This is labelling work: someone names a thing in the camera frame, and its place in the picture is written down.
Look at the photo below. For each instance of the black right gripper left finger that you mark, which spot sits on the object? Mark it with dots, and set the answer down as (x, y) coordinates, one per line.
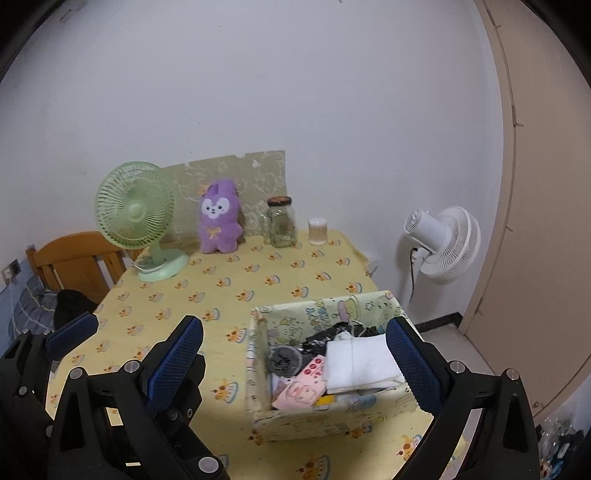
(134, 423)

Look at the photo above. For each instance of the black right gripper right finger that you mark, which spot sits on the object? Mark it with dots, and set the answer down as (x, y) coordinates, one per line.
(504, 445)

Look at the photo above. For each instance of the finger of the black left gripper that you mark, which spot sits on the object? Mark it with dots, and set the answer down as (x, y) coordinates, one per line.
(26, 364)

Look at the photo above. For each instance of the dark brown sock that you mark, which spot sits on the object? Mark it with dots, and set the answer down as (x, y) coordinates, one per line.
(285, 361)

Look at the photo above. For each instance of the white cloth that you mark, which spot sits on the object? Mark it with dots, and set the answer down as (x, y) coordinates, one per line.
(361, 363)

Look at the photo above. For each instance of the black plastic bag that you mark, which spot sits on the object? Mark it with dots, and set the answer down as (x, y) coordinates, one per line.
(317, 344)

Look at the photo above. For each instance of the blue plaid bedding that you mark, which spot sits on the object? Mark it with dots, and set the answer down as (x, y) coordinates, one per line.
(26, 306)

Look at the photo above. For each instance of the black garment on chair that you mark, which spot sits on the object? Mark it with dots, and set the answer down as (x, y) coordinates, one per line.
(70, 304)

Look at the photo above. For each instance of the wooden chair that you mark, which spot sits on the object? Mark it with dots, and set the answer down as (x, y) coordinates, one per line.
(82, 261)

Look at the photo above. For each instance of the beige door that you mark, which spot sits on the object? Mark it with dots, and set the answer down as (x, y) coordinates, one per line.
(530, 309)

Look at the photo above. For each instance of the yellow cake print tablecloth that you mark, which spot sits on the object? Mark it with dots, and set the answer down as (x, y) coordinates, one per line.
(247, 299)

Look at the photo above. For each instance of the yellow cartoon fabric storage box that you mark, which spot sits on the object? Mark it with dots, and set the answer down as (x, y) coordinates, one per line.
(290, 324)

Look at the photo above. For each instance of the green desk fan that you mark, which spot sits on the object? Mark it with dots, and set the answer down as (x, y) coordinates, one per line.
(134, 207)

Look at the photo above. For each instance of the purple plush bunny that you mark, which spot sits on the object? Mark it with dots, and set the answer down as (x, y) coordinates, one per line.
(218, 225)

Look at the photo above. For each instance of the white standing fan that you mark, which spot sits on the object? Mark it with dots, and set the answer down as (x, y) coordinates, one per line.
(446, 245)

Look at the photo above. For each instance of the glass jar with lid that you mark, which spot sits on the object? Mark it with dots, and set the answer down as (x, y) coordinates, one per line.
(279, 226)

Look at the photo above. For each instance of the wall power socket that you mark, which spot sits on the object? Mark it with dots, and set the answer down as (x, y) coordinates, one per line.
(11, 271)

